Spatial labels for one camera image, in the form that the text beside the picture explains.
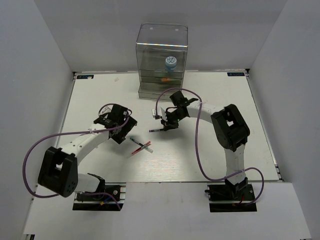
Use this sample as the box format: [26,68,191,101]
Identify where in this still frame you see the purple ink gel pen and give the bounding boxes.
[148,128,165,133]

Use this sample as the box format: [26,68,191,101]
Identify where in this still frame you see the green ink gel pen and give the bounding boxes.
[130,137,153,154]

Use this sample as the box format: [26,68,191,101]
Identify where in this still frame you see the red ink gel pen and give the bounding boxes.
[127,141,151,158]

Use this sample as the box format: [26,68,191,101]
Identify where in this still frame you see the orange cap highlighter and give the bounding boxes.
[161,78,176,83]

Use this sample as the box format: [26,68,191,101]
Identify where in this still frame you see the blue cleaning gel jar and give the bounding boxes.
[165,56,178,72]

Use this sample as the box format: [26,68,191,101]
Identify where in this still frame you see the clear acrylic organizer lid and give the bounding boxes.
[135,22,188,67]

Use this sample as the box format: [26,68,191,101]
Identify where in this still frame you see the green highlighter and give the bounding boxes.
[155,72,172,78]

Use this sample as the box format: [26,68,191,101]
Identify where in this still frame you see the clear drawer organizer box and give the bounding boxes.
[138,47,188,99]

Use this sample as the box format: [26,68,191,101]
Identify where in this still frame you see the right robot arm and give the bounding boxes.
[152,88,250,200]

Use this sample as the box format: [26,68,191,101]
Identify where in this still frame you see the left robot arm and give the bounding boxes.
[37,104,138,200]

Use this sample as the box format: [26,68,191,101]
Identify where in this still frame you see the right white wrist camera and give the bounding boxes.
[151,107,167,121]

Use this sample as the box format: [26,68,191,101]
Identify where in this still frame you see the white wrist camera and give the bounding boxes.
[98,106,112,116]
[151,107,167,121]

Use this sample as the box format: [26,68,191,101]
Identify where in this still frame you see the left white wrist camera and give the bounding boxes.
[98,106,112,116]

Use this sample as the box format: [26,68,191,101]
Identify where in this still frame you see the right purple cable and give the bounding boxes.
[154,87,265,206]

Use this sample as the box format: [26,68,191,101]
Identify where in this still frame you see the purple cable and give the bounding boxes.
[154,87,265,206]
[22,103,132,210]

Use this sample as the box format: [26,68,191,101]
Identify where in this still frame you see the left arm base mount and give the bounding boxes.
[72,183,127,212]

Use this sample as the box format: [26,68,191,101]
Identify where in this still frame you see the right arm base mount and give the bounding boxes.
[204,184,257,213]

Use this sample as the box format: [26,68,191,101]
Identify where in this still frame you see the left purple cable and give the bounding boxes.
[22,103,132,210]

